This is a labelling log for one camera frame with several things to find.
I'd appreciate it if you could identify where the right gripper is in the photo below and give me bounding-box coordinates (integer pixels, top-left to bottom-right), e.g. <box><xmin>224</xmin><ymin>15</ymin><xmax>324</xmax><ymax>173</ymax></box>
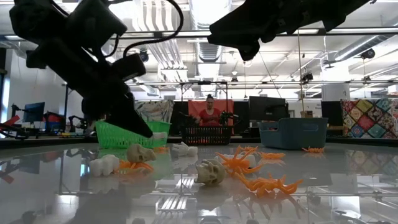
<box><xmin>207</xmin><ymin>0</ymin><xmax>327</xmax><ymax>62</ymax></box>

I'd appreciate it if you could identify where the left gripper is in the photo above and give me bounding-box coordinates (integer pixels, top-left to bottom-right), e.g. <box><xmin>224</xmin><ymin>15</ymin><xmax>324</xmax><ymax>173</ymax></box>
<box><xmin>25</xmin><ymin>37</ymin><xmax>154</xmax><ymax>138</ymax></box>

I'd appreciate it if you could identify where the beige plastic skull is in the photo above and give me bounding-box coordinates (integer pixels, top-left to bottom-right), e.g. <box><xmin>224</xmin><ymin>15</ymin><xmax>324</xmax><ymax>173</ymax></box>
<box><xmin>194</xmin><ymin>159</ymin><xmax>227</xmax><ymax>187</ymax></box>
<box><xmin>126</xmin><ymin>143</ymin><xmax>157</xmax><ymax>163</ymax></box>

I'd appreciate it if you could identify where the green plastic basket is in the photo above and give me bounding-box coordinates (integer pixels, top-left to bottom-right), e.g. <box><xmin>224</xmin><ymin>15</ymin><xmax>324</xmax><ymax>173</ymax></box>
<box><xmin>95</xmin><ymin>120</ymin><xmax>172</xmax><ymax>149</ymax></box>

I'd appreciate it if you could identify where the leaf print cloth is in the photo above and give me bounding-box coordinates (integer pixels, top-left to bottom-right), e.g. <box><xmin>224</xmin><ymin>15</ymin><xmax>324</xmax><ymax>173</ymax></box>
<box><xmin>134</xmin><ymin>100</ymin><xmax>175</xmax><ymax>123</ymax></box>

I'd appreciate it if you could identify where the black partition panel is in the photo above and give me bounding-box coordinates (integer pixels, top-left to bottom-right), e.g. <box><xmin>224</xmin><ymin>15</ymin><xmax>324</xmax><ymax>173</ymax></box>
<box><xmin>233</xmin><ymin>101</ymin><xmax>249</xmax><ymax>135</ymax></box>
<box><xmin>173</xmin><ymin>101</ymin><xmax>189</xmax><ymax>136</ymax></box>

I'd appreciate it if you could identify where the black computer monitor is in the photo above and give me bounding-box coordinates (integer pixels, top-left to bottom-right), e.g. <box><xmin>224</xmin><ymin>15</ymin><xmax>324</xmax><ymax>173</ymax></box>
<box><xmin>23</xmin><ymin>101</ymin><xmax>46</xmax><ymax>124</ymax></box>
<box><xmin>248</xmin><ymin>95</ymin><xmax>287</xmax><ymax>122</ymax></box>
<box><xmin>321</xmin><ymin>101</ymin><xmax>343</xmax><ymax>127</ymax></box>

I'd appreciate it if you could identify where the person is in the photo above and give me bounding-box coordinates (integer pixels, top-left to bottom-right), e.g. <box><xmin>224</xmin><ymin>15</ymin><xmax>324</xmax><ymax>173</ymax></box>
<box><xmin>197</xmin><ymin>94</ymin><xmax>223</xmax><ymax>126</ymax></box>

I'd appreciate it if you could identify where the orange cloth backdrop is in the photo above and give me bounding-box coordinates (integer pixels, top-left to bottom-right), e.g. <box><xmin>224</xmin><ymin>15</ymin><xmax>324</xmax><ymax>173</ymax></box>
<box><xmin>188</xmin><ymin>99</ymin><xmax>234</xmax><ymax>127</ymax></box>

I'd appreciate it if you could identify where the black curved bar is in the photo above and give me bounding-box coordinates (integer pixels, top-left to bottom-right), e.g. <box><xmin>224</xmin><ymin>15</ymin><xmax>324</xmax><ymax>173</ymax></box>
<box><xmin>0</xmin><ymin>123</ymin><xmax>30</xmax><ymax>140</ymax></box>

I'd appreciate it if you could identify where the red background bar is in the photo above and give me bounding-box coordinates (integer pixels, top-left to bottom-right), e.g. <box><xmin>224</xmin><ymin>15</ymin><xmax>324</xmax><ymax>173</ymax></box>
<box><xmin>0</xmin><ymin>114</ymin><xmax>20</xmax><ymax>127</ymax></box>

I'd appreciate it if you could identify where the black plastic basket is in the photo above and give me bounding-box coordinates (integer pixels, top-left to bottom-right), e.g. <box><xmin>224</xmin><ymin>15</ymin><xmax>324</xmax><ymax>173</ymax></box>
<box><xmin>181</xmin><ymin>126</ymin><xmax>233</xmax><ymax>146</ymax></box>

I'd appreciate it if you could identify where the teal plastic bin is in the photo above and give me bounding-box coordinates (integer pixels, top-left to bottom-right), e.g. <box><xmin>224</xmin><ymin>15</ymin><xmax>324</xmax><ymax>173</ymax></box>
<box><xmin>257</xmin><ymin>117</ymin><xmax>329</xmax><ymax>150</ymax></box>

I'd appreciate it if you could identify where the colourful patchwork quilt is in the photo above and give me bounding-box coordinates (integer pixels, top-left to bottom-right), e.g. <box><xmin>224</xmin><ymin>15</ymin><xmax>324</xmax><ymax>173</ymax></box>
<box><xmin>341</xmin><ymin>98</ymin><xmax>398</xmax><ymax>139</ymax></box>

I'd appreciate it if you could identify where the silver ventilation duct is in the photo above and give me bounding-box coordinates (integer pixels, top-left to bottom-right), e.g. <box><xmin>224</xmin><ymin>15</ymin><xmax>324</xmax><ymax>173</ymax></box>
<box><xmin>323</xmin><ymin>32</ymin><xmax>398</xmax><ymax>68</ymax></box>
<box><xmin>188</xmin><ymin>0</ymin><xmax>233</xmax><ymax>63</ymax></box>

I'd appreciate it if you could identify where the black overhead frame beam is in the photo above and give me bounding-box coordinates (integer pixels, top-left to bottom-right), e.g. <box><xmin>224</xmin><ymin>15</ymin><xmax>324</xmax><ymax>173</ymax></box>
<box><xmin>0</xmin><ymin>27</ymin><xmax>398</xmax><ymax>42</ymax></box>

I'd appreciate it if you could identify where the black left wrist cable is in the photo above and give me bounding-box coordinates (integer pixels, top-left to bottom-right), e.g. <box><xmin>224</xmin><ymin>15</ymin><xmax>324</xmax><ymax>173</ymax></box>
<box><xmin>102</xmin><ymin>0</ymin><xmax>185</xmax><ymax>60</ymax></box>

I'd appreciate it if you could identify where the thin hanging cable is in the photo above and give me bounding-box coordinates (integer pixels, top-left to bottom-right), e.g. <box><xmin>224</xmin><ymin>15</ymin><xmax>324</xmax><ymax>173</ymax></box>
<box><xmin>297</xmin><ymin>29</ymin><xmax>305</xmax><ymax>113</ymax></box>

